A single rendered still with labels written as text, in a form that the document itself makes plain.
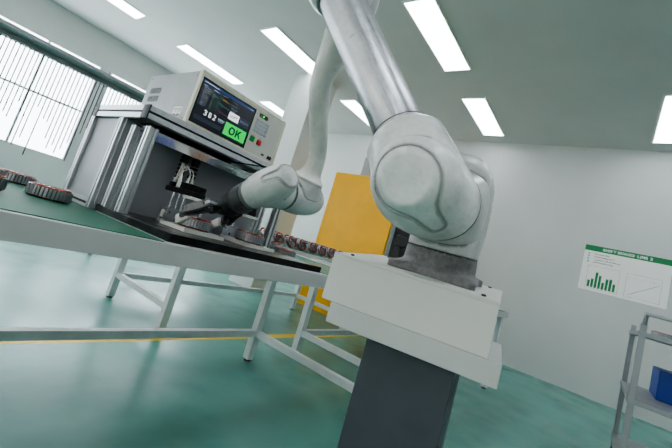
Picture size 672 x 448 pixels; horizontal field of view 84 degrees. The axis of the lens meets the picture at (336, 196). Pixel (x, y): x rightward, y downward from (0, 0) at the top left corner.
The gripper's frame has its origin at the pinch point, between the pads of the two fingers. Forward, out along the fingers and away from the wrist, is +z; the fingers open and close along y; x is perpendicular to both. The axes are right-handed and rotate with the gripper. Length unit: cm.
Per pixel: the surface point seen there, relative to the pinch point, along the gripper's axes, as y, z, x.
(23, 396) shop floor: -8, 88, -43
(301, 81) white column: 297, 150, 358
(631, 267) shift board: 532, -155, 16
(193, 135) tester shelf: -5.2, -5.1, 29.2
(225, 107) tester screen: 4.5, -10.3, 44.1
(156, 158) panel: -7.1, 13.1, 27.5
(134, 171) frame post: -20.0, 2.6, 12.6
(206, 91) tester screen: -4.7, -11.1, 45.4
